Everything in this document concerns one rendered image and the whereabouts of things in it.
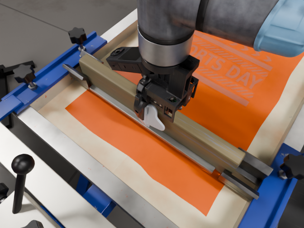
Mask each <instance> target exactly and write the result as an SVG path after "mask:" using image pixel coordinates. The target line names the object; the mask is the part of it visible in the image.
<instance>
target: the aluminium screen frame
mask: <svg viewBox="0 0 304 228"><path fill-rule="evenodd" d="M137 29H138V14H137V8H136V9H135V10H134V11H133V12H132V13H130V14H129V15H127V16H126V17H125V18H123V19H122V20H121V21H119V22H118V23H117V24H116V25H114V26H113V27H112V28H110V29H109V30H108V31H106V32H105V33H104V34H102V35H101V36H100V37H102V38H104V39H105V40H107V44H105V45H104V46H103V47H102V48H101V49H99V50H98V51H97V52H95V53H94V54H93V56H94V57H96V58H98V59H99V60H101V59H102V58H103V57H105V56H106V55H107V54H108V53H109V52H111V51H112V50H113V49H114V48H116V47H117V46H118V45H119V44H120V43H121V42H123V41H124V40H125V39H126V38H128V37H129V36H130V35H131V34H133V33H134V32H135V31H136V30H137ZM74 81H75V80H74V79H73V78H71V77H70V74H68V75H66V76H65V77H64V78H62V79H61V80H60V81H59V82H58V83H56V84H55V85H54V86H53V87H51V88H50V89H49V90H47V91H46V92H45V93H44V94H42V95H41V96H40V97H38V98H37V99H36V100H35V101H34V102H32V103H31V104H30V105H29V106H27V107H26V108H25V109H23V110H22V111H21V112H20V113H18V114H16V113H15V112H14V111H13V112H12V114H13V115H14V116H15V117H16V118H17V119H18V120H19V121H21V122H22V123H23V124H24V125H25V126H26V127H28V128H29V129H30V130H31V131H32V132H33V133H35V134H36V135H37V136H38V137H39V138H40V139H42V140H43V141H44V142H45V143H46V144H47V145H48V146H49V147H50V148H52V149H53V150H54V151H55V152H56V153H57V154H59V155H60V156H61V157H62V158H63V159H64V160H66V161H67V162H68V163H69V164H70V165H71V166H73V167H74V168H75V169H76V170H77V171H78V172H79V173H81V174H82V175H83V176H84V177H85V178H86V179H87V180H88V181H90V182H91V183H92V184H93V185H94V186H95V187H97V188H98V189H99V190H100V191H101V192H102V193H104V194H105V195H106V196H107V197H108V198H109V199H110V200H112V201H113V202H114V203H115V204H116V205H117V206H119V207H120V208H121V209H122V210H123V211H124V212H125V213H126V214H128V215H129V216H130V217H131V218H132V219H133V220H135V221H136V222H137V223H138V224H139V225H140V226H141V227H143V228H179V227H178V226H177V225H176V224H174V223H173V222H172V221H171V220H170V219H168V218H167V217H166V216H165V215H163V214H162V213H161V212H160V211H159V210H157V209H156V208H155V207H154V206H152V205H151V204H150V203H149V202H147V201H146V200H145V199H144V198H143V197H142V196H140V195H139V194H138V193H137V192H135V191H134V190H133V189H132V188H130V187H129V186H128V185H127V184H125V183H124V182H123V181H122V180H120V179H119V178H118V177H117V176H116V175H115V174H113V173H112V172H111V171H110V170H108V169H107V168H106V167H105V166H103V165H102V164H101V163H100V162H99V161H97V160H96V159H95V158H94V157H92V156H91V155H90V154H89V153H88V152H86V151H85V150H84V149H83V148H81V147H80V146H79V145H78V144H77V143H75V142H74V141H73V140H72V139H70V138H69V137H68V136H67V135H66V134H64V133H63V132H62V131H61V130H59V129H58V128H57V127H56V126H55V125H53V124H52V123H51V122H50V121H48V120H47V119H46V118H45V117H43V116H42V115H41V114H40V113H39V112H38V111H39V110H40V109H41V108H42V107H43V106H45V105H46V104H47V103H48V102H50V101H51V100H52V99H53V98H55V97H56V96H57V95H58V94H60V93H61V92H62V91H63V90H64V89H66V88H67V87H68V86H69V85H70V84H71V83H73V82H74ZM282 143H285V144H287V145H289V146H290V147H292V148H294V149H295V150H297V151H299V152H300V151H301V149H302V147H303V145H304V97H303V99H302V101H301V102H300V104H299V106H298V108H297V110H296V112H295V114H294V116H293V118H292V119H291V121H290V123H289V125H288V127H287V129H286V130H285V132H284V134H283V136H282V138H281V140H280V141H279V143H278V145H277V147H276V149H275V151H274V152H273V154H272V156H271V158H270V160H269V162H268V163H267V164H268V165H271V163H272V161H273V159H274V157H275V155H276V153H277V152H278V150H279V148H280V146H281V144H282ZM250 202H251V201H249V200H247V202H246V204H245V206H244V208H243V210H242V211H241V213H240V215H239V217H238V219H237V221H236V222H235V225H234V226H233V228H237V227H238V225H239V223H240V221H241V219H242V217H243V215H244V214H245V212H246V210H247V208H248V206H249V204H250Z"/></svg>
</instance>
